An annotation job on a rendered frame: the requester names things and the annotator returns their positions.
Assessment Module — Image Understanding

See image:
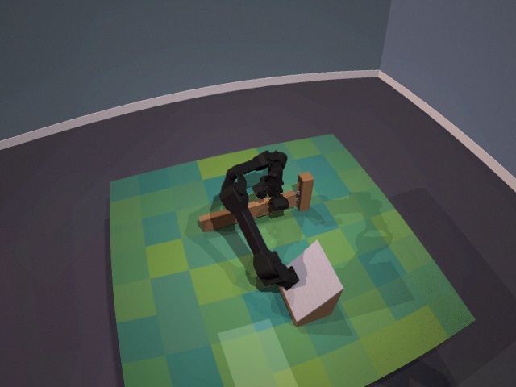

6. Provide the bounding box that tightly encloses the wooden post with slot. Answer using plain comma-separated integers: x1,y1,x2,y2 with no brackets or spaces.
296,172,314,212

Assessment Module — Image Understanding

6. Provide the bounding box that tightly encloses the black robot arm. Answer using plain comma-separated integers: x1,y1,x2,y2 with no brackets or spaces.
219,151,300,291

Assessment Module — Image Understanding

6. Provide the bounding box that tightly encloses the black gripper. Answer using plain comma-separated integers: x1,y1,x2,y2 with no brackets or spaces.
260,175,289,211

